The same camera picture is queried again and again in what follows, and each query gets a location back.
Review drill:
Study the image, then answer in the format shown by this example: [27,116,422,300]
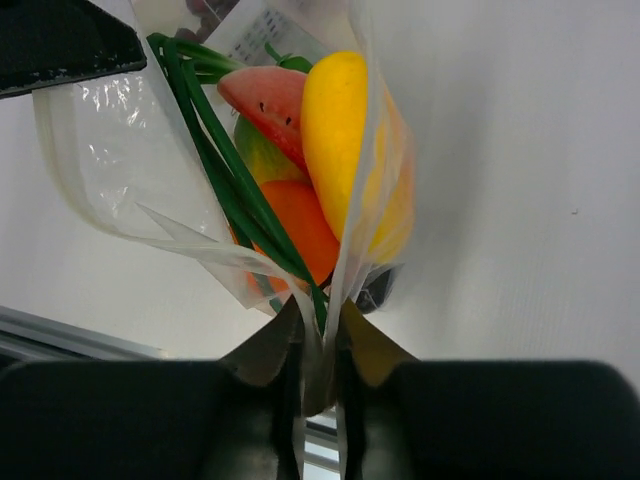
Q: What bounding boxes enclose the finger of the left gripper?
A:
[1,0,147,98]

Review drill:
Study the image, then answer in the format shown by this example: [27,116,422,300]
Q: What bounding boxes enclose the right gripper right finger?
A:
[337,302,639,479]

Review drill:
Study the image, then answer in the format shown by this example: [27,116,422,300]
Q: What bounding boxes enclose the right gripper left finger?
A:
[1,301,304,479]

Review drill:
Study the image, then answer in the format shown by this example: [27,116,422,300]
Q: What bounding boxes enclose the green scallion bunch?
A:
[147,33,327,333]

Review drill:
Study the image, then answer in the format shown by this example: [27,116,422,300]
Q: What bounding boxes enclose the orange tangerine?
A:
[260,180,340,285]

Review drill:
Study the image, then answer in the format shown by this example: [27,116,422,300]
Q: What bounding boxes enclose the watermelon slice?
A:
[217,65,309,177]

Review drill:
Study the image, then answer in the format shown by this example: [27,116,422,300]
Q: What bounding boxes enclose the clear zip top bag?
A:
[34,1,413,414]

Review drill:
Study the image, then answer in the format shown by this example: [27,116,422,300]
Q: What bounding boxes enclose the green orange mango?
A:
[233,116,310,185]

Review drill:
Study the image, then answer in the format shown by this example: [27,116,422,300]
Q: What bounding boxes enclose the green chili pepper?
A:
[264,42,313,74]

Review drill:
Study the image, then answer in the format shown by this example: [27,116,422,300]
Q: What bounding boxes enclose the yellow orange mango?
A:
[300,51,415,264]

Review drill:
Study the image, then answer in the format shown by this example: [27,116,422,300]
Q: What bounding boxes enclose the white plastic basket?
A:
[204,1,329,65]

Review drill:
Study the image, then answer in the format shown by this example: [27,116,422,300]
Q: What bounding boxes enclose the aluminium mounting rail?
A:
[1,307,340,479]

